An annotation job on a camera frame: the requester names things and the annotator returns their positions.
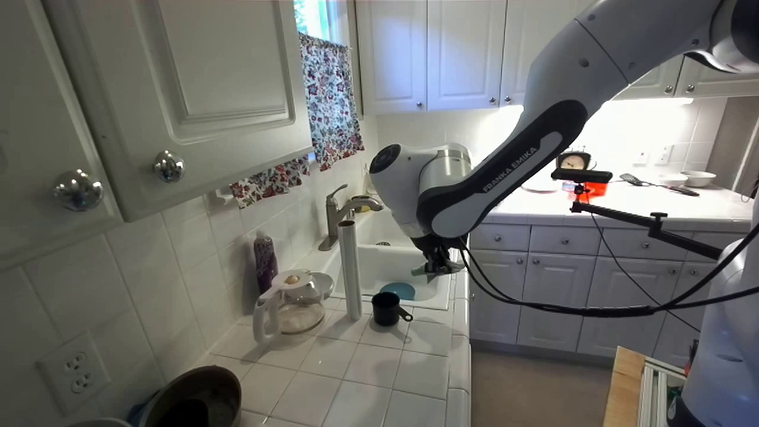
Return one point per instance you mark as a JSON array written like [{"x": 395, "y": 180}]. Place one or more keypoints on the orange mounted black camera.
[{"x": 584, "y": 175}]

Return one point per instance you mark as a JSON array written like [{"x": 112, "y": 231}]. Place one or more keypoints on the purple soap bottle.
[{"x": 264, "y": 263}]

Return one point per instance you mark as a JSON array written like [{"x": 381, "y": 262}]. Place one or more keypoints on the white plate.
[{"x": 542, "y": 186}]

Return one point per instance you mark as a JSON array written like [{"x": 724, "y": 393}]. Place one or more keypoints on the round metal cabinet knob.
[
  {"x": 170, "y": 166},
  {"x": 80, "y": 191}
]

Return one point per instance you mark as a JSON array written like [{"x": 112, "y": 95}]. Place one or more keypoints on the white corner wall cabinets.
[{"x": 441, "y": 47}]

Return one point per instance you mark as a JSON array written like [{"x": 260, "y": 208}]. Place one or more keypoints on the glass coffee carafe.
[{"x": 293, "y": 303}]

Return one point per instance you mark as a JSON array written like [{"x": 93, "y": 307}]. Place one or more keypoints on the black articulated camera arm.
[{"x": 641, "y": 216}]

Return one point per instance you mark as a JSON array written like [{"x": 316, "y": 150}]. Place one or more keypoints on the aluminium rail base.
[{"x": 660, "y": 393}]

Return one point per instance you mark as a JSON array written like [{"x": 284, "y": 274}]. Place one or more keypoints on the white upper cabinet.
[{"x": 198, "y": 95}]

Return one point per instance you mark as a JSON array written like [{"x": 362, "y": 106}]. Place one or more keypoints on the wooden table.
[{"x": 625, "y": 392}]

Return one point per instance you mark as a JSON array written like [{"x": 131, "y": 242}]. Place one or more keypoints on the white sink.
[{"x": 388, "y": 263}]

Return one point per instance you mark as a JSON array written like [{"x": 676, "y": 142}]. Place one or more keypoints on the black measuring cup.
[{"x": 385, "y": 308}]

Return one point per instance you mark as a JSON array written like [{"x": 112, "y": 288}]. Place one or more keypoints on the white base cabinets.
[{"x": 547, "y": 285}]

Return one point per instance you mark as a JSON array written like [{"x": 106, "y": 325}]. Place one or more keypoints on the small black framed object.
[{"x": 573, "y": 159}]

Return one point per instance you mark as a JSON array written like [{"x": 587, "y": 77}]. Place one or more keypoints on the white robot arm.
[{"x": 600, "y": 47}]

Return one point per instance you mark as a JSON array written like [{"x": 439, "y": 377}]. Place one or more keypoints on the tall white cylinder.
[{"x": 349, "y": 269}]

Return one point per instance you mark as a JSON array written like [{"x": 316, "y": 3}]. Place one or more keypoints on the floral curtain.
[{"x": 334, "y": 103}]

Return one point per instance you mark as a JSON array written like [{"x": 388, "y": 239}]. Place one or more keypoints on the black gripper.
[{"x": 439, "y": 250}]

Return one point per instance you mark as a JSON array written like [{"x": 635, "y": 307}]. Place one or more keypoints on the dark metal bowl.
[{"x": 194, "y": 399}]

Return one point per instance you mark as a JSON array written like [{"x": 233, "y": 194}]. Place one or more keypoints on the metal faucet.
[{"x": 340, "y": 207}]

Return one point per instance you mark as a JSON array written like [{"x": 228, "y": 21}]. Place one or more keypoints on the white wall outlet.
[{"x": 71, "y": 370}]

